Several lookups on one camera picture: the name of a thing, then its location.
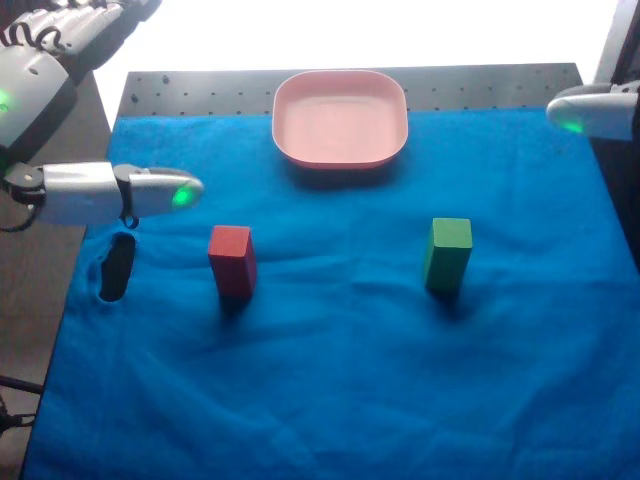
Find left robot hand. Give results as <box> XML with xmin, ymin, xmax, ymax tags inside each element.
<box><xmin>0</xmin><ymin>0</ymin><xmax>205</xmax><ymax>231</ymax></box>

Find red wooden block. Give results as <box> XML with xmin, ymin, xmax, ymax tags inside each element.
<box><xmin>207</xmin><ymin>224</ymin><xmax>258</xmax><ymax>301</ymax></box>

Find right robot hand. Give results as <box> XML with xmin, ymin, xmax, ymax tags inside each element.
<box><xmin>546</xmin><ymin>0</ymin><xmax>640</xmax><ymax>142</ymax></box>

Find green wooden block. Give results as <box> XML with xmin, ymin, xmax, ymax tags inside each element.
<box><xmin>423</xmin><ymin>217</ymin><xmax>474</xmax><ymax>296</ymax></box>

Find blue cloth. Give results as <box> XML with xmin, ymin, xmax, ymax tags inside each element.
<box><xmin>22</xmin><ymin>107</ymin><xmax>640</xmax><ymax>480</ymax></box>

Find black rod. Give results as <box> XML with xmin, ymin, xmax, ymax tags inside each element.
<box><xmin>0</xmin><ymin>374</ymin><xmax>46</xmax><ymax>396</ymax></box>

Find pink square plate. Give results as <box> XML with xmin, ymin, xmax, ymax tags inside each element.
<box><xmin>271</xmin><ymin>69</ymin><xmax>410</xmax><ymax>172</ymax></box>

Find black strap with clip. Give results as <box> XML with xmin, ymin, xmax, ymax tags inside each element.
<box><xmin>0</xmin><ymin>410</ymin><xmax>37</xmax><ymax>431</ymax></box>

